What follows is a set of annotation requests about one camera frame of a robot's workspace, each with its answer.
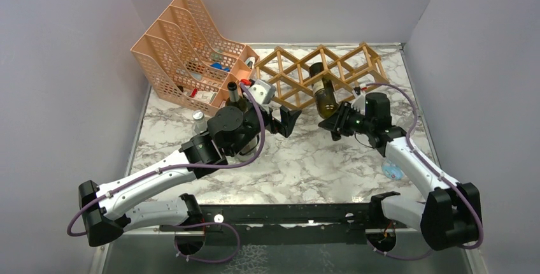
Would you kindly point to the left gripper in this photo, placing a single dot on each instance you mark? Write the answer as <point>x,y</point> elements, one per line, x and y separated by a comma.
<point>288,120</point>

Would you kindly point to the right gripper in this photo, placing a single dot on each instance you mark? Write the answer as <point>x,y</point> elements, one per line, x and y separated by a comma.
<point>333,123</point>

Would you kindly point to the green wine bottle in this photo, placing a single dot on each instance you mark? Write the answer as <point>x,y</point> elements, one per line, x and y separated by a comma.
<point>325,98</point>
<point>235,98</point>

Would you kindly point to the wooden wine rack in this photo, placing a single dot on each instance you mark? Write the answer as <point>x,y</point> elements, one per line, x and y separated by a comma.
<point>294,77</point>

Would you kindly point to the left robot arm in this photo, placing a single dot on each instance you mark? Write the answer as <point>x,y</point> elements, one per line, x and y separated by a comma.
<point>233,138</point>

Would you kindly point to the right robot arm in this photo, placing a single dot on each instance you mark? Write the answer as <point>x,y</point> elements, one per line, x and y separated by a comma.
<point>451,214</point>

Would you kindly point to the clear bottle blue label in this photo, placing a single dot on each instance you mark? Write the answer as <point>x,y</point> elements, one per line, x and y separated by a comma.
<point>391,170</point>

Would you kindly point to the clear bottle silver cap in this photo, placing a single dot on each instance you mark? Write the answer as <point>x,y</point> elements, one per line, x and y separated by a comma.
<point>200,124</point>

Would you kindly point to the blue item in organizer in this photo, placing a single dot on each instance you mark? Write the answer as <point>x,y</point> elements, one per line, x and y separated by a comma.
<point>217,65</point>

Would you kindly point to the pink plastic file organizer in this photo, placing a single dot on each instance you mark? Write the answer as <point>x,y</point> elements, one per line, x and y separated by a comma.
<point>176,51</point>

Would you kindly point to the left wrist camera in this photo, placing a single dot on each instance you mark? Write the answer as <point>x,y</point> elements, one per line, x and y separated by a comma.
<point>262,91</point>

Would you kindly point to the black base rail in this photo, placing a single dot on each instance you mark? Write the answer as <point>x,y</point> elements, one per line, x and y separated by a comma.
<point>292,224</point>

